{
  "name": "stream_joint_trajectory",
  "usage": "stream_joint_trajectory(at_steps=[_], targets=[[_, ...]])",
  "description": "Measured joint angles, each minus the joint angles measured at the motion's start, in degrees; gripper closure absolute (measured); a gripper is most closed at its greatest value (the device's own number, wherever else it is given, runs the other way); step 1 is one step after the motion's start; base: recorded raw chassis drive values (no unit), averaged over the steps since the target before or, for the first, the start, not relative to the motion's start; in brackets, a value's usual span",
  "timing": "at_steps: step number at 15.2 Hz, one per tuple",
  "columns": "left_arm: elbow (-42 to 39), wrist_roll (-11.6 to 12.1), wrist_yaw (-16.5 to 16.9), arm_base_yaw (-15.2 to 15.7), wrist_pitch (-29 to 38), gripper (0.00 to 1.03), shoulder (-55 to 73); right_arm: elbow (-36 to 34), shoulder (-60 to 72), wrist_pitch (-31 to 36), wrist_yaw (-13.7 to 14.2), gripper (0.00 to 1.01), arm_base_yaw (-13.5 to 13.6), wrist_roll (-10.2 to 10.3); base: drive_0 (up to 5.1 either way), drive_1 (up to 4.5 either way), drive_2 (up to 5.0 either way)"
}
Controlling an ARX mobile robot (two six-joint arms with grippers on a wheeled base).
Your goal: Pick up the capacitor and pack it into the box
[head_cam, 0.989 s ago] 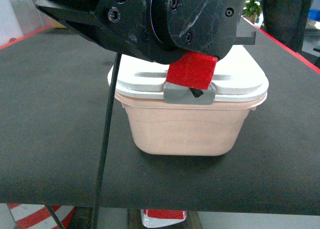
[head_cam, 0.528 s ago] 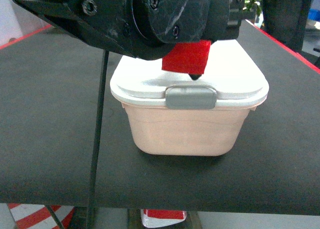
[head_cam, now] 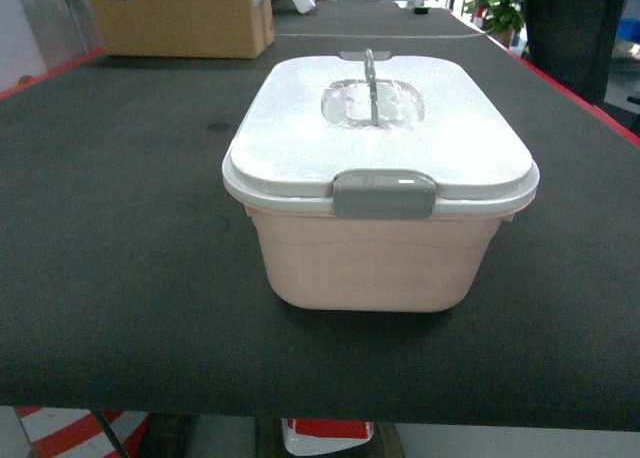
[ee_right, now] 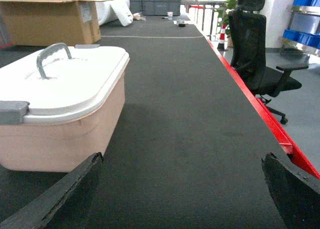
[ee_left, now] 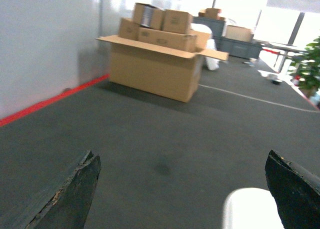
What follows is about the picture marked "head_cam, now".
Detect pink plastic storage box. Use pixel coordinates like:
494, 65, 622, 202
246, 207, 514, 313

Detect white box lid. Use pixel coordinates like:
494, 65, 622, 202
222, 55, 540, 219

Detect large cardboard box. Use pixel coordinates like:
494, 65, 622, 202
90, 0, 275, 59

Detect dark grey table mat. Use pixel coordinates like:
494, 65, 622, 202
1, 0, 639, 431

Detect right red white cone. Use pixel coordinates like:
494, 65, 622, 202
255, 418, 405, 457

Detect red white cone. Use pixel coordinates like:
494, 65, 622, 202
255, 418, 405, 457
17, 407, 150, 457

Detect green potted plant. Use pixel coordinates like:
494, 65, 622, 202
463, 0, 524, 48

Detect black office chair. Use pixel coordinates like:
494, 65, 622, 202
523, 0, 624, 105

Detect left red white cone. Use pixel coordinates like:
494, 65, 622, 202
17, 407, 150, 457

